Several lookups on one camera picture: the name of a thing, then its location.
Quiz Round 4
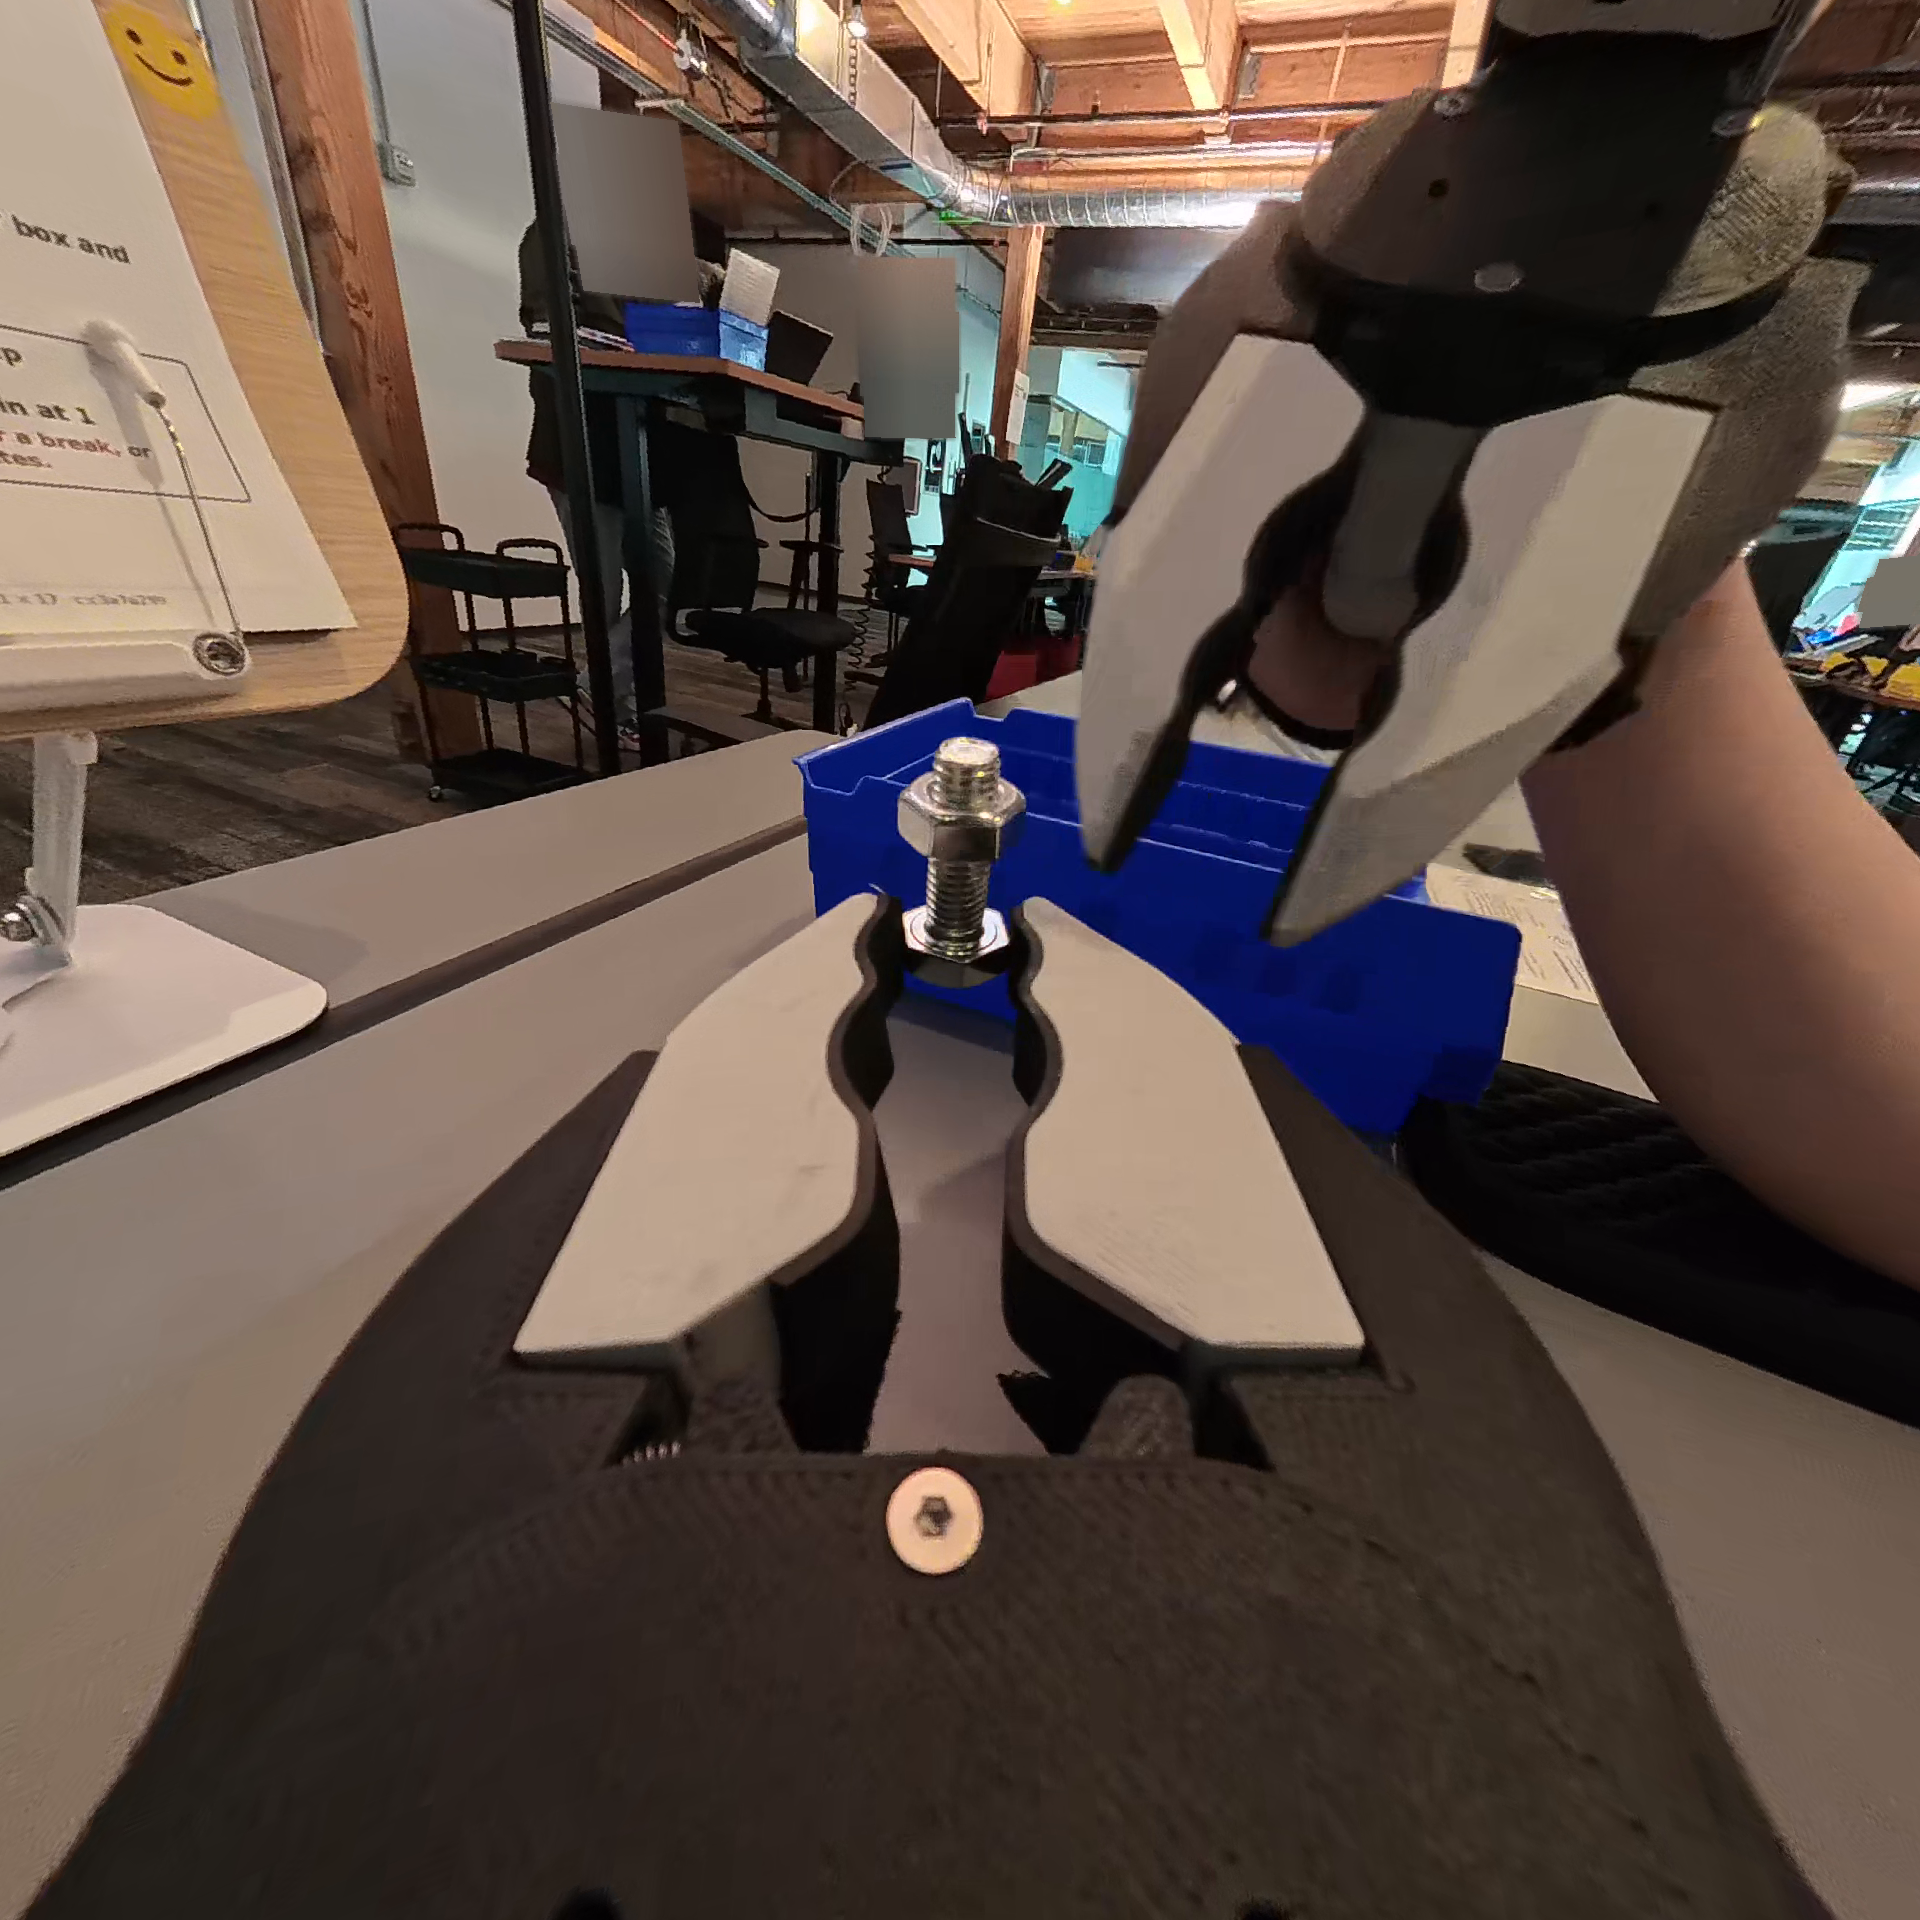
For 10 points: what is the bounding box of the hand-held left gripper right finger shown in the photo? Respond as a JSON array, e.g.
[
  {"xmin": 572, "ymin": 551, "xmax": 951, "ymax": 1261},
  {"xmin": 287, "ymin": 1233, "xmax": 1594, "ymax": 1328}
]
[{"xmin": 998, "ymin": 895, "xmax": 1370, "ymax": 1398}]

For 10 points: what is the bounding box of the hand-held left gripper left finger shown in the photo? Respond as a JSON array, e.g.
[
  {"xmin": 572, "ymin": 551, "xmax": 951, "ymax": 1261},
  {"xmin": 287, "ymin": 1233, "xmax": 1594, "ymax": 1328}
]
[{"xmin": 510, "ymin": 893, "xmax": 911, "ymax": 1414}]

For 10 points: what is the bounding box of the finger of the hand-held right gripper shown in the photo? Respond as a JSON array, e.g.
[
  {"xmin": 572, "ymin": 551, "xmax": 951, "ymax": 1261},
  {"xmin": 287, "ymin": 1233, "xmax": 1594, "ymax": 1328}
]
[
  {"xmin": 1074, "ymin": 329, "xmax": 1370, "ymax": 878},
  {"xmin": 1267, "ymin": 393, "xmax": 1725, "ymax": 950}
]

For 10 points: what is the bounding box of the blue parts bin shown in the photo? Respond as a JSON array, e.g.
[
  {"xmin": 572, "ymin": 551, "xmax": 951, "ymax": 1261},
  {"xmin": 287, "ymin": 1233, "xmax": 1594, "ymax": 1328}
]
[{"xmin": 792, "ymin": 697, "xmax": 1524, "ymax": 1129}]

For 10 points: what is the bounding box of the silver hex bolt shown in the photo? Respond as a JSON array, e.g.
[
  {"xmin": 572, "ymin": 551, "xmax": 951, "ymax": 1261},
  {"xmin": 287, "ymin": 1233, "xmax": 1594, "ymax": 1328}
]
[{"xmin": 897, "ymin": 739, "xmax": 1031, "ymax": 984}]

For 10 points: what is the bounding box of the silver hex nut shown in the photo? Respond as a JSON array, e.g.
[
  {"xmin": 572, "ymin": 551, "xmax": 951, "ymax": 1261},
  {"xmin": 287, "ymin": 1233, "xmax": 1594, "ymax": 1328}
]
[{"xmin": 897, "ymin": 777, "xmax": 1031, "ymax": 859}]

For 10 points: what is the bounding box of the person's right forearm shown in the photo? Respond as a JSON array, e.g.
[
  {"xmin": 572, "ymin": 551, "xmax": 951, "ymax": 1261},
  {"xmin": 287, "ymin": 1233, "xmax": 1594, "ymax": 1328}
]
[{"xmin": 1513, "ymin": 558, "xmax": 1920, "ymax": 1294}]

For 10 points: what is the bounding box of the person's right hand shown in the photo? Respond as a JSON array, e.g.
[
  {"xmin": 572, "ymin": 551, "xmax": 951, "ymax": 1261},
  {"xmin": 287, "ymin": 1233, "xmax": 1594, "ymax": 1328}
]
[{"xmin": 1123, "ymin": 60, "xmax": 1870, "ymax": 652}]

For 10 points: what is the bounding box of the white printed paper sheet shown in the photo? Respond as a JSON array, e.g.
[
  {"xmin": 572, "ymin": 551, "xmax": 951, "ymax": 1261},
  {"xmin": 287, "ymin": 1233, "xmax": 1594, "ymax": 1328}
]
[{"xmin": 1422, "ymin": 861, "xmax": 1609, "ymax": 1003}]

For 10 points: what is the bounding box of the black office chair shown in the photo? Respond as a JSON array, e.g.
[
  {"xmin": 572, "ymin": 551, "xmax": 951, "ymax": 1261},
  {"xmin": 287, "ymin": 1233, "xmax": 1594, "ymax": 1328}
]
[{"xmin": 669, "ymin": 452, "xmax": 859, "ymax": 730}]

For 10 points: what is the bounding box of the wooden top standing desk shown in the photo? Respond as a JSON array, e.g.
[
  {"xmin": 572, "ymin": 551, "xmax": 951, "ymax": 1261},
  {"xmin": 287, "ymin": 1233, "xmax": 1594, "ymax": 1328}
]
[{"xmin": 495, "ymin": 337, "xmax": 911, "ymax": 759}]

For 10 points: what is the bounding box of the blue storage bin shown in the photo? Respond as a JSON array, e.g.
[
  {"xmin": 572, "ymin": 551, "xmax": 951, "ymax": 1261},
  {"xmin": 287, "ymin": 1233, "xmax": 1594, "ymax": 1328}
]
[{"xmin": 624, "ymin": 301, "xmax": 770, "ymax": 370}]

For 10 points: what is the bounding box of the black utility cart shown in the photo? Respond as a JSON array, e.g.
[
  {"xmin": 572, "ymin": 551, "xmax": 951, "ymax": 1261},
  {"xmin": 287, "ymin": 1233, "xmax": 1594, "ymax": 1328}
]
[{"xmin": 394, "ymin": 525, "xmax": 590, "ymax": 799}]

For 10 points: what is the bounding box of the white board stand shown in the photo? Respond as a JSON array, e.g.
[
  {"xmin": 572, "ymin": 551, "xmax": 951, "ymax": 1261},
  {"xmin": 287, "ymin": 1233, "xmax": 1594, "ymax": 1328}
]
[{"xmin": 0, "ymin": 627, "xmax": 329, "ymax": 1161}]

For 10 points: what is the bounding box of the black metal pole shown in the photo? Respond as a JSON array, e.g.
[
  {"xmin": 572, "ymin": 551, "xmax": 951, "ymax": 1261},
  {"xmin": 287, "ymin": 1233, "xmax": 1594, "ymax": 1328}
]
[{"xmin": 510, "ymin": 0, "xmax": 641, "ymax": 774}]

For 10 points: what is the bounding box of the wooden instruction board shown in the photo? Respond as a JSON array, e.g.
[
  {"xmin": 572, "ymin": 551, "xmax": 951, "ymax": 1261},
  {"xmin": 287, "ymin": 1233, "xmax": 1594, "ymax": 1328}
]
[{"xmin": 0, "ymin": 0, "xmax": 410, "ymax": 741}]

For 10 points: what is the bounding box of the wooden pillar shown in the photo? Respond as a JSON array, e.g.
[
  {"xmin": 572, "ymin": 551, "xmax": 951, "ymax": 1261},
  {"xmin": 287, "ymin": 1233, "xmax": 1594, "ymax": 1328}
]
[{"xmin": 255, "ymin": 0, "xmax": 486, "ymax": 759}]

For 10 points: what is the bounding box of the text instruction sheet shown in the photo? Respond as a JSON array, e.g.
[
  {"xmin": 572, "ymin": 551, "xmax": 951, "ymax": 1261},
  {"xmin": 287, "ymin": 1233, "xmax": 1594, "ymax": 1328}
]
[{"xmin": 0, "ymin": 0, "xmax": 360, "ymax": 641}]

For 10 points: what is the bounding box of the yellow smiley sticker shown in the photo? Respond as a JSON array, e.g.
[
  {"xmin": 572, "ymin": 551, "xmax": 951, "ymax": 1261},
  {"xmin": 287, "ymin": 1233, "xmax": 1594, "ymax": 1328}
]
[{"xmin": 103, "ymin": 0, "xmax": 224, "ymax": 121}]

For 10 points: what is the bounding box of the silver ventilation duct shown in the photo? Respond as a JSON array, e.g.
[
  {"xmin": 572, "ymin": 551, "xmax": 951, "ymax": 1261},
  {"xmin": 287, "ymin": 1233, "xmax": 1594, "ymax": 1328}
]
[{"xmin": 721, "ymin": 0, "xmax": 1322, "ymax": 231}]

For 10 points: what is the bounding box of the white pin with wire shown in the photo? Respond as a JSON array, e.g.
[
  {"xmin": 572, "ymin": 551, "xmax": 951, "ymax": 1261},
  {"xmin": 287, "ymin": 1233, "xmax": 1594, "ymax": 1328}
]
[{"xmin": 83, "ymin": 319, "xmax": 249, "ymax": 677}]

